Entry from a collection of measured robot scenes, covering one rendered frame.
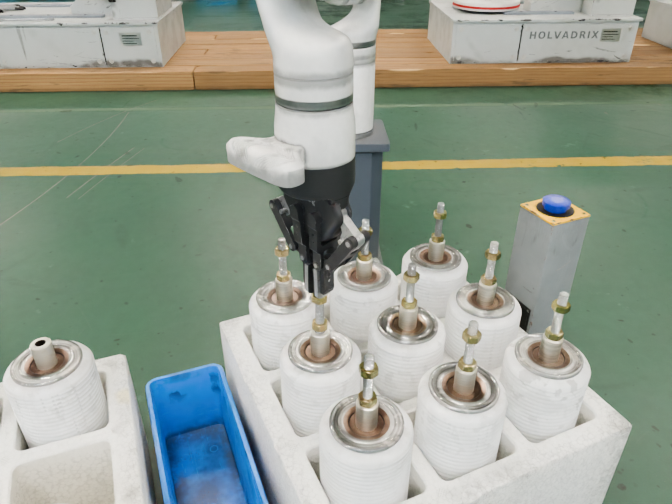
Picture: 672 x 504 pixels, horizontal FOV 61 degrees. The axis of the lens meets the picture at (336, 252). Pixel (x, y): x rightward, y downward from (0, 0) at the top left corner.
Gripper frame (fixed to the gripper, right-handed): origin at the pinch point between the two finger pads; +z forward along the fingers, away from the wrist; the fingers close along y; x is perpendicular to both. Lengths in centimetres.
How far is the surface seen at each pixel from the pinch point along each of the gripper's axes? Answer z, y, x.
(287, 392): 14.1, 0.6, 4.8
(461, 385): 9.2, -15.4, -6.1
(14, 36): 14, 235, -45
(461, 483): 17.6, -19.5, -1.9
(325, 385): 11.2, -3.9, 2.8
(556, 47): 22, 82, -217
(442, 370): 10.2, -12.1, -7.4
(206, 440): 35.1, 18.1, 7.3
